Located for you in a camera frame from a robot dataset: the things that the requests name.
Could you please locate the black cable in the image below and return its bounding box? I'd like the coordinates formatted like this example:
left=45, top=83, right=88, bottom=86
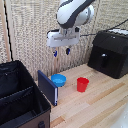
left=79, top=19, right=128, bottom=38

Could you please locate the red plastic cup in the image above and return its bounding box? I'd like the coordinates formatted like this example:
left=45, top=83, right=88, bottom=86
left=76, top=77, right=90, bottom=94

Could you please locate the black fabric storage box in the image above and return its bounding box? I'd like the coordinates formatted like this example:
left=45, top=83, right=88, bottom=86
left=0, top=59, right=52, bottom=128

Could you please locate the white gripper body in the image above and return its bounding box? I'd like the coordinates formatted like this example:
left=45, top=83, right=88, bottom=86
left=46, top=27, right=81, bottom=48

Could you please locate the black paper shredder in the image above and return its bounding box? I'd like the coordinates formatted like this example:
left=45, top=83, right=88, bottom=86
left=87, top=29, right=128, bottom=80

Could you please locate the blue bowl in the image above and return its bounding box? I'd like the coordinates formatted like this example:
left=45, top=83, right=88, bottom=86
left=50, top=73, right=68, bottom=88

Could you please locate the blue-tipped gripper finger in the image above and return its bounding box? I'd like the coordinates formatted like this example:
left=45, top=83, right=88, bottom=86
left=65, top=44, right=72, bottom=56
left=52, top=46, right=59, bottom=59

